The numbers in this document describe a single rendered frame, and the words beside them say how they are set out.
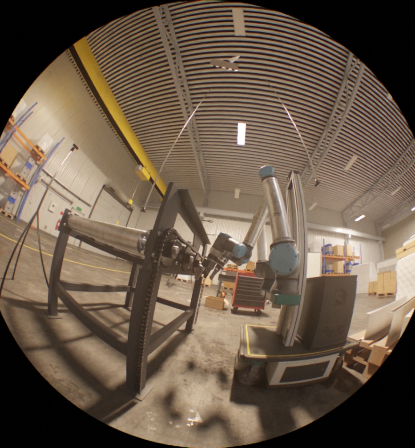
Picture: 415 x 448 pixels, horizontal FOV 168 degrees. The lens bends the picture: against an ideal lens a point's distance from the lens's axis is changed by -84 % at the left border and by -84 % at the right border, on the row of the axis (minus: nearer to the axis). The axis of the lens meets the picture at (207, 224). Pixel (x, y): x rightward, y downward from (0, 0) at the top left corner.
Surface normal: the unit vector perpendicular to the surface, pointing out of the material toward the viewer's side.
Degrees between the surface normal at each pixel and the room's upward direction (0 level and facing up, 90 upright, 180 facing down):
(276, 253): 95
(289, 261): 95
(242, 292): 90
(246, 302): 90
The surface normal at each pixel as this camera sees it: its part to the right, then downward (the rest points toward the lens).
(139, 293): -0.12, -0.37
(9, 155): 0.97, 0.13
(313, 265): -0.52, -0.39
